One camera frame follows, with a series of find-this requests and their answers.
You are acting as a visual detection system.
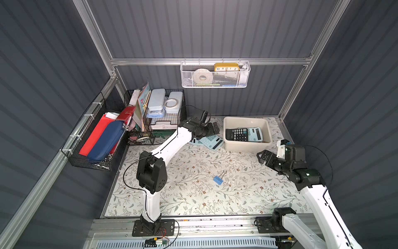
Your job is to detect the teal calculator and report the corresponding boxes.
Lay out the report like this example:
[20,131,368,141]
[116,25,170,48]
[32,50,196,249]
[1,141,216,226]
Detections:
[190,138,204,146]
[199,135,224,151]

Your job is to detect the beige plastic storage box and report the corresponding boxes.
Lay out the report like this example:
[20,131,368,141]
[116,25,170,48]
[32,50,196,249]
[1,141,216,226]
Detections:
[223,117,273,153]

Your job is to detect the red folder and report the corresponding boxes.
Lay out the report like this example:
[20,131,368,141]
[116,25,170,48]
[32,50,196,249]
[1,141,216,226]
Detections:
[79,106,136,157]

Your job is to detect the small circuit board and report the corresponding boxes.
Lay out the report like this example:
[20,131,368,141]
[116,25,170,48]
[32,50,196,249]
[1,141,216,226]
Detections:
[143,237,170,248]

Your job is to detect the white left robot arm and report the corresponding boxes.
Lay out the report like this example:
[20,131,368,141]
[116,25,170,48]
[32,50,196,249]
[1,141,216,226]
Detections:
[136,109,219,232]

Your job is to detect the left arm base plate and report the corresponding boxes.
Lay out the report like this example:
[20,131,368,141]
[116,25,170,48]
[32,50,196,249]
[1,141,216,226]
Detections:
[132,219,176,237]

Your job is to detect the black wire side basket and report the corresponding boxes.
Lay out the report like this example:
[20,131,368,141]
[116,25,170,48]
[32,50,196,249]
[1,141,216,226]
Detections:
[61,94,128,172]

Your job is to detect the colourful books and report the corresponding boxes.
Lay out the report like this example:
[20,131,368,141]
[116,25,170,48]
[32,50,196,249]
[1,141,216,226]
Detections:
[129,82,151,131]

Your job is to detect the blue binder clip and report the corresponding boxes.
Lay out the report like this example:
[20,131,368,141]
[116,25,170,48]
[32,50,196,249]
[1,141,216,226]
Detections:
[213,170,227,186]

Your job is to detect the white tape roll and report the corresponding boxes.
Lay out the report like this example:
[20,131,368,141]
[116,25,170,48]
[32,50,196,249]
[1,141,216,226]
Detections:
[192,68,214,85]

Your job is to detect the white wire wall basket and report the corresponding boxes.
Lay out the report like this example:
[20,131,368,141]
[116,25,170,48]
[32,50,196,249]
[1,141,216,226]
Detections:
[180,60,251,88]

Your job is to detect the black calculator back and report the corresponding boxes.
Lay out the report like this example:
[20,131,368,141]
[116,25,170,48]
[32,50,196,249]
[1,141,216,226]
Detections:
[225,128,248,142]

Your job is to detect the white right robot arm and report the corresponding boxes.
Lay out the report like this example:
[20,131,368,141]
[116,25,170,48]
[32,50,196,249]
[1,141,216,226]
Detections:
[254,140,361,249]

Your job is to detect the blue pencil pouch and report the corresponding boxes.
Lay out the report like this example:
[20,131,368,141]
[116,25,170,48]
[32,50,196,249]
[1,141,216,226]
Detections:
[87,120,125,164]

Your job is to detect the black wire desk organizer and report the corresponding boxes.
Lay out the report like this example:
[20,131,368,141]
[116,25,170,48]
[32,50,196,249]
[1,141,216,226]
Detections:
[124,89,187,146]

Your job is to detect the white pencil case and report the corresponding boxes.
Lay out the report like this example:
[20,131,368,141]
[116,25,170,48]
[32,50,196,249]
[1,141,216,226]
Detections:
[147,88,166,112]

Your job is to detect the teal calculator face down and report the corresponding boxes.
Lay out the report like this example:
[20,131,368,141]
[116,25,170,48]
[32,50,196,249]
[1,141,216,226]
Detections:
[248,127,263,143]

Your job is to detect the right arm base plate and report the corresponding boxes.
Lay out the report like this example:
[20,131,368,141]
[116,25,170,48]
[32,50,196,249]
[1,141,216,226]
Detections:
[254,216,284,233]

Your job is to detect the yellow clock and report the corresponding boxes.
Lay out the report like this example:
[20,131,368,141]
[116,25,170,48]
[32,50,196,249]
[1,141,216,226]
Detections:
[214,63,240,72]

